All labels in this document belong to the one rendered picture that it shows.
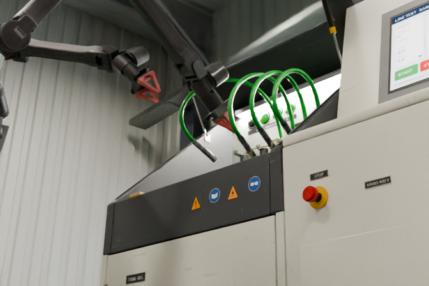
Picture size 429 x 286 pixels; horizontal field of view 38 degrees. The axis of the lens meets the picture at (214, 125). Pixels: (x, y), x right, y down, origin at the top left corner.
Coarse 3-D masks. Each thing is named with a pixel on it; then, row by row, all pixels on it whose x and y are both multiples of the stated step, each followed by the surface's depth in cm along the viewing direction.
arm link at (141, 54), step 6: (102, 48) 215; (108, 48) 215; (114, 48) 215; (132, 48) 219; (138, 48) 216; (144, 48) 216; (114, 54) 213; (132, 54) 214; (138, 54) 214; (144, 54) 215; (138, 60) 214; (144, 60) 216; (114, 72) 216
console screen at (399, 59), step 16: (416, 0) 178; (384, 16) 185; (400, 16) 179; (416, 16) 175; (384, 32) 181; (400, 32) 176; (416, 32) 171; (384, 48) 177; (400, 48) 172; (416, 48) 168; (384, 64) 173; (400, 64) 169; (416, 64) 165; (384, 80) 170; (400, 80) 165; (416, 80) 161; (384, 96) 167
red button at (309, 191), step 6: (312, 186) 137; (318, 186) 140; (306, 192) 137; (312, 192) 136; (318, 192) 137; (324, 192) 138; (306, 198) 137; (312, 198) 136; (318, 198) 138; (324, 198) 138; (312, 204) 140; (318, 204) 139; (324, 204) 138
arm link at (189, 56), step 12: (132, 0) 183; (144, 0) 183; (144, 12) 184; (156, 12) 185; (156, 24) 185; (168, 24) 187; (156, 36) 189; (168, 36) 187; (180, 36) 190; (168, 48) 189; (180, 48) 189; (180, 60) 190; (192, 60) 191; (180, 72) 195; (192, 72) 191
